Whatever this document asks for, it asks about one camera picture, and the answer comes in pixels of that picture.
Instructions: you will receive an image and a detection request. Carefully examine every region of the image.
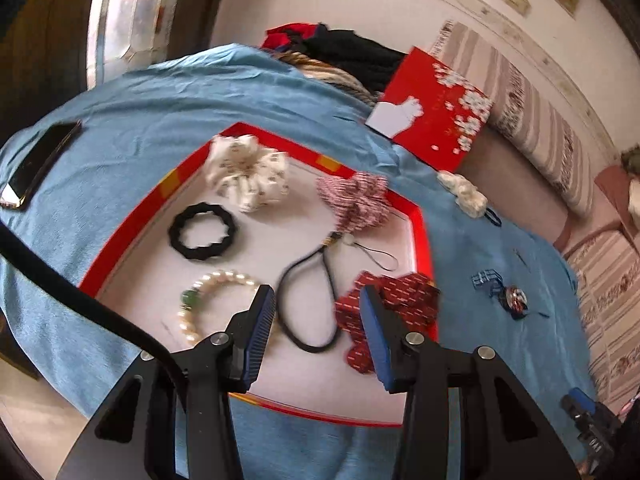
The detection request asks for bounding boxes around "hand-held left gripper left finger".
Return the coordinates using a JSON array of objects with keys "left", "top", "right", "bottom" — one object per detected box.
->
[{"left": 60, "top": 285, "right": 276, "bottom": 480}]

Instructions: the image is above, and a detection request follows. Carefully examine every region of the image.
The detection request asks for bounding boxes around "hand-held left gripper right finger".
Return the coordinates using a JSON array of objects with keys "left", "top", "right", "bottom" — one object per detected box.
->
[{"left": 359, "top": 285, "right": 581, "bottom": 480}]

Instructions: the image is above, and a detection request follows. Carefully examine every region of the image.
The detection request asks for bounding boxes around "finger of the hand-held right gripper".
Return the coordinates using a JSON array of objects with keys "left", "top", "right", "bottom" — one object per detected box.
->
[{"left": 560, "top": 387, "right": 621, "bottom": 463}]

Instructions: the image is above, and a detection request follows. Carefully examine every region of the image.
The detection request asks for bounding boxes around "red-rimmed white tray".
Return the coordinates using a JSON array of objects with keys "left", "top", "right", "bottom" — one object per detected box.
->
[{"left": 79, "top": 121, "right": 441, "bottom": 428}]

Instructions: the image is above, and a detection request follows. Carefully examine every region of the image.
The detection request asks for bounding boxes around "thin black elastic hair band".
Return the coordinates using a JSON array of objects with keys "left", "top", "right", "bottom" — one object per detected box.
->
[{"left": 276, "top": 245, "right": 341, "bottom": 353}]

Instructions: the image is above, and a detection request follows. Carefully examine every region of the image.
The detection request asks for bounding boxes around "red patterned scrunchie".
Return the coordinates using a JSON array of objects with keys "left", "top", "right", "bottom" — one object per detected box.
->
[{"left": 334, "top": 271, "right": 441, "bottom": 376}]

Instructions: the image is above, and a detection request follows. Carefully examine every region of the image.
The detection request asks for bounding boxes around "floral striped bed sheet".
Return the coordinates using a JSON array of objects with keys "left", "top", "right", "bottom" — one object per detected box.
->
[{"left": 564, "top": 230, "right": 640, "bottom": 411}]

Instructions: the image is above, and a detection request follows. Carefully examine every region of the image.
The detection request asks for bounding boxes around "blue plaid bow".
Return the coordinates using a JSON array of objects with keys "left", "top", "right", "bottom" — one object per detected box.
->
[{"left": 471, "top": 270, "right": 504, "bottom": 294}]

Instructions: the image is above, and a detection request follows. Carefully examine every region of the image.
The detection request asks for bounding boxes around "pink striped scrunchie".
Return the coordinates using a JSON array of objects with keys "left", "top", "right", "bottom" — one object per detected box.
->
[{"left": 316, "top": 171, "right": 393, "bottom": 235}]

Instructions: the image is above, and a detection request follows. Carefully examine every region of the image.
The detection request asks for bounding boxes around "white printed scrunchie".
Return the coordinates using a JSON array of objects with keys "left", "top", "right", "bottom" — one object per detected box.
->
[{"left": 205, "top": 134, "right": 291, "bottom": 213}]

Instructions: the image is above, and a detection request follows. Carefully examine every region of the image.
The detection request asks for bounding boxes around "pink upholstered seat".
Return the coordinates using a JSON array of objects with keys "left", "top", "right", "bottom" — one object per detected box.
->
[{"left": 552, "top": 164, "right": 640, "bottom": 261}]

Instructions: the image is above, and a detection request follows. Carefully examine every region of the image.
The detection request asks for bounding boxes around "red flowered gift box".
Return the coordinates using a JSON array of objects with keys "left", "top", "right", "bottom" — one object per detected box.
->
[{"left": 365, "top": 46, "right": 495, "bottom": 172}]

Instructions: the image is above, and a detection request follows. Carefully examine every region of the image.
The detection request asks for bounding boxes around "blue cloth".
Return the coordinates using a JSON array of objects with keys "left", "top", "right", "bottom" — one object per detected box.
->
[{"left": 0, "top": 42, "right": 598, "bottom": 480}]

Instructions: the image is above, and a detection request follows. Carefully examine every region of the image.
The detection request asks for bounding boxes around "beige striped fabric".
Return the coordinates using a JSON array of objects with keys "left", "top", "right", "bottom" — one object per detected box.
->
[{"left": 277, "top": 47, "right": 382, "bottom": 107}]

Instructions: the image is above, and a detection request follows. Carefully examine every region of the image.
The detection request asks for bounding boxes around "black smartphone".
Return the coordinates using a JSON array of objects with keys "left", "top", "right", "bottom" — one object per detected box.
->
[{"left": 0, "top": 120, "right": 83, "bottom": 211}]

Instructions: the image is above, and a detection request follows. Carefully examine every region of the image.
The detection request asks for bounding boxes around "striped sofa cushion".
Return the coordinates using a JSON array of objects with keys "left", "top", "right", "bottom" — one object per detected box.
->
[{"left": 431, "top": 20, "right": 597, "bottom": 219}]

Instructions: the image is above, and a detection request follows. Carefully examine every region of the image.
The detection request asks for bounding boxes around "dark clothing pile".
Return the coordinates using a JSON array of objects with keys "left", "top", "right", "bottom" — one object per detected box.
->
[{"left": 299, "top": 27, "right": 410, "bottom": 97}]

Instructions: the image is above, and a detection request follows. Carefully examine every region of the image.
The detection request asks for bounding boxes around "red cloth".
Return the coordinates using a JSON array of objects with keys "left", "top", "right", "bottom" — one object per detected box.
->
[{"left": 262, "top": 22, "right": 327, "bottom": 53}]

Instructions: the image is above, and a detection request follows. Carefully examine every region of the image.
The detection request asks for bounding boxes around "window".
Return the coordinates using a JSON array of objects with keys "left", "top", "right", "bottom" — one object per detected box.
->
[{"left": 85, "top": 0, "right": 187, "bottom": 92}]

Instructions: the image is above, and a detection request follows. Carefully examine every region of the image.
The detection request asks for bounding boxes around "pearl bracelet with green bead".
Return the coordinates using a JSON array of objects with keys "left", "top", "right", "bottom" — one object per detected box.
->
[{"left": 177, "top": 270, "right": 263, "bottom": 346}]

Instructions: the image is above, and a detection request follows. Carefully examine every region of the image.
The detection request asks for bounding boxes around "black charm strap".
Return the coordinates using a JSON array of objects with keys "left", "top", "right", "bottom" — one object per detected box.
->
[{"left": 320, "top": 230, "right": 399, "bottom": 272}]

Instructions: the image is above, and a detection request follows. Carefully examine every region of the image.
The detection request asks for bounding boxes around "black wavy hair tie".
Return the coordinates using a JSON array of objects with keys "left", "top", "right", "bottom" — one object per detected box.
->
[{"left": 167, "top": 201, "right": 240, "bottom": 263}]

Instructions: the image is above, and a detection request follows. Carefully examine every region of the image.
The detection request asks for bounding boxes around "white fuzzy hair tie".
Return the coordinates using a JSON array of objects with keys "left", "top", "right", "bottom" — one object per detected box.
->
[{"left": 437, "top": 170, "right": 489, "bottom": 219}]

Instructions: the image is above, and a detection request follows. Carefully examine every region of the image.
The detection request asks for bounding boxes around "black cable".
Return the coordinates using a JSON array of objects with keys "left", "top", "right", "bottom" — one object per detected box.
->
[{"left": 0, "top": 222, "right": 188, "bottom": 391}]

